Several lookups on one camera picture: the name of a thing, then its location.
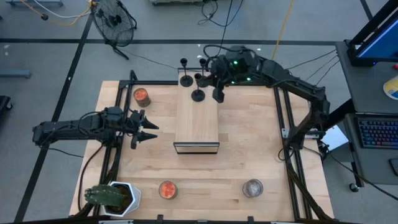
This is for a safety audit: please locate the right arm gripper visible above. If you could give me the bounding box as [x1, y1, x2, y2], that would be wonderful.
[200, 55, 233, 104]

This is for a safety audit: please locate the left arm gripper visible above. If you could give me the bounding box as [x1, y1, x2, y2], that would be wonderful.
[124, 109, 160, 150]

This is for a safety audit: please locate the black candlestick holder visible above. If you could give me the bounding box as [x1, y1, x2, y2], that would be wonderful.
[190, 73, 206, 103]
[196, 58, 211, 88]
[179, 57, 194, 88]

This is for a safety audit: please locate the orange candle glass jar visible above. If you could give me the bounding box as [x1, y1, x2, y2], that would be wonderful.
[132, 87, 152, 108]
[158, 180, 179, 200]

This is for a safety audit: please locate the clear silver glass candle jar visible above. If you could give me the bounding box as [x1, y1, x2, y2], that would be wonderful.
[242, 178, 264, 199]

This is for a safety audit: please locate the white hexagonal plant pot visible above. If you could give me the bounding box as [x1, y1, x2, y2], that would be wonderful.
[102, 181, 142, 218]

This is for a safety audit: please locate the green cactus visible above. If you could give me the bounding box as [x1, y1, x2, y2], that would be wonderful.
[83, 184, 128, 208]

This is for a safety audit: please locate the black floor fan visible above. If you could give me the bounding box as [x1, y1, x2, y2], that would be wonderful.
[91, 0, 138, 60]

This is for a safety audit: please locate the white sheet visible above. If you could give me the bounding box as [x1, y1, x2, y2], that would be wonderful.
[322, 125, 349, 152]

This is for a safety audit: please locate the black wheeled base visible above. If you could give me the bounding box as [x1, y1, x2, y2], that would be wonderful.
[0, 95, 13, 111]

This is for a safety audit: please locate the grey desk cart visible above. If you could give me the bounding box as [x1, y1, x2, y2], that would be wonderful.
[335, 39, 398, 187]

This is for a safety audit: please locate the blue grey floor bar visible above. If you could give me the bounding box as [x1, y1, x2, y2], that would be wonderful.
[5, 0, 65, 7]

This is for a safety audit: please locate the backlit black keyboard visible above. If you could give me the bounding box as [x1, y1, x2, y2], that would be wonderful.
[357, 117, 398, 149]

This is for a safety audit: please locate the black monitor blue screen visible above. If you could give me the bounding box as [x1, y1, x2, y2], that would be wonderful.
[346, 0, 398, 68]

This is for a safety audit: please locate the white yellow wipes canister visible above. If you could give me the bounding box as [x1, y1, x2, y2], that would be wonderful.
[382, 74, 398, 100]

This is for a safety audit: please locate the black metal table frame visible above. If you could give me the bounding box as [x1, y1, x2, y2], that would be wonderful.
[74, 70, 335, 224]

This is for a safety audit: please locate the black floor cable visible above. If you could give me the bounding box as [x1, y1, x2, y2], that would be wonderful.
[214, 0, 234, 57]

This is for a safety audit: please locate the yellow floor cable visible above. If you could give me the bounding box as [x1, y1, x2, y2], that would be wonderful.
[271, 0, 295, 60]

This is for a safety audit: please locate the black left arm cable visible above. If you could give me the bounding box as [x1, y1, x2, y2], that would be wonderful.
[77, 144, 106, 213]

